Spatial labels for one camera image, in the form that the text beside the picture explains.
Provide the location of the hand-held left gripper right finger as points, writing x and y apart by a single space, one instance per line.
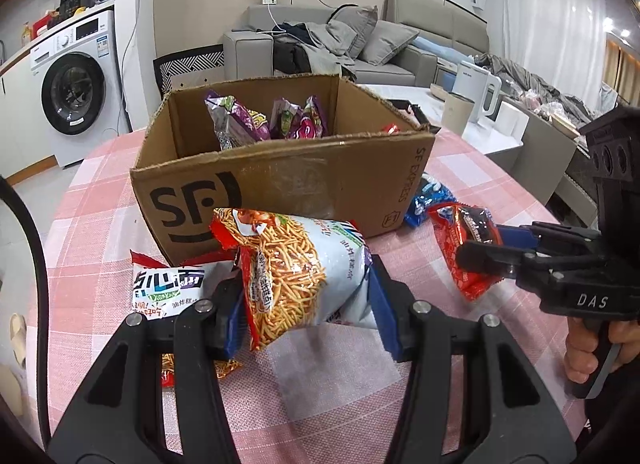
387 314

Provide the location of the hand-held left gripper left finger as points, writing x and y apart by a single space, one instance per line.
232 324

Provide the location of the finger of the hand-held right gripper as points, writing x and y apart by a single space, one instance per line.
515 236
490 259

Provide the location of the red chip bag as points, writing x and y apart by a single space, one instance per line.
465 221

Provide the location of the orange white noodle snack packet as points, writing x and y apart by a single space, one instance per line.
165 289
295 269

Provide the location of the blue cookie packet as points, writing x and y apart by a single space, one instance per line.
425 194

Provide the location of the brown cardboard box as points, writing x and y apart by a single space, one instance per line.
300 184

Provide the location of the purple snack packet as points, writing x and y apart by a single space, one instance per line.
240 119
312 119

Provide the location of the pink snack packet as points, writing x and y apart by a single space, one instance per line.
285 119

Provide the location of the person's right forearm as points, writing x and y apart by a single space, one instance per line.
615 419

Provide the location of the person's right hand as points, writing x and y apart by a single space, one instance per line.
582 349

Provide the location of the pink checked tablecloth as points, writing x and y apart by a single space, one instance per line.
325 384

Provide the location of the white marble coffee table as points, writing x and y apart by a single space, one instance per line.
495 144

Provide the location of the beige tumbler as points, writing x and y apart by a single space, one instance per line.
456 114

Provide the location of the grey blanket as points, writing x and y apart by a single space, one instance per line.
530 76

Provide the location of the small red packet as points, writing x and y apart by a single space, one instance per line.
391 129

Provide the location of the white electric kettle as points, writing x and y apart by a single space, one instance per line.
472 79

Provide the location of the beige curtain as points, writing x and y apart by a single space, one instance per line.
625 74

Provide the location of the grey sofa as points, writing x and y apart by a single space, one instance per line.
390 74

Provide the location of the light blue blanket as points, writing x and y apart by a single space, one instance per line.
432 46

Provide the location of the beige slipper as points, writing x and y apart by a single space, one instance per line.
19 339

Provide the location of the grey square pillow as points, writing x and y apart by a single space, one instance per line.
355 24
387 41

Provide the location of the black zigzag patterned chair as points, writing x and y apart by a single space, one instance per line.
190 58

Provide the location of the grey jacket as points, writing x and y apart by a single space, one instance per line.
325 44

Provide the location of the black clothing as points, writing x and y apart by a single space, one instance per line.
290 56

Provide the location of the white washing machine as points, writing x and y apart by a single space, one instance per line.
75 89

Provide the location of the kitchen counter cabinet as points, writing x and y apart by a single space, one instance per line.
20 109

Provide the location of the yellow bottle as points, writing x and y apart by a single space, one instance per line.
26 33

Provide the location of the black pressure cooker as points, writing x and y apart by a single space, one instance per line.
76 1

